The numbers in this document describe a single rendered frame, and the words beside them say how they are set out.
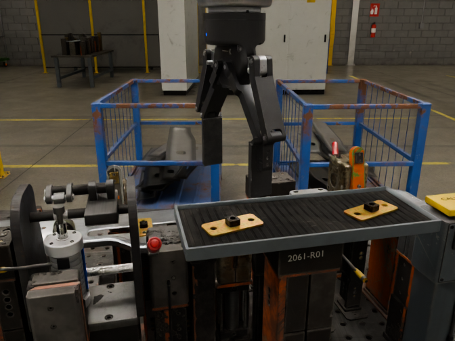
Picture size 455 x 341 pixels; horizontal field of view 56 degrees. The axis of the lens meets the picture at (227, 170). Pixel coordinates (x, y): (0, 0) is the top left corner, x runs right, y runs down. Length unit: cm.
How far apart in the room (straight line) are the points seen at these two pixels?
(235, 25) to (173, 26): 817
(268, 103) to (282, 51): 831
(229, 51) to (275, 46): 823
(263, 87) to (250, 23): 8
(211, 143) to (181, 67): 809
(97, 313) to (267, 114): 48
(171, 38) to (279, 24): 210
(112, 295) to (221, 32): 52
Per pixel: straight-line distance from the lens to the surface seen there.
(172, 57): 871
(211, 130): 62
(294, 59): 884
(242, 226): 60
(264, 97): 48
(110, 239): 94
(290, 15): 880
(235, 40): 51
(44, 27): 1354
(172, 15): 868
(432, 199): 77
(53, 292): 67
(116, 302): 81
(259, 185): 52
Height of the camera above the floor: 144
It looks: 19 degrees down
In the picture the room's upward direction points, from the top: straight up
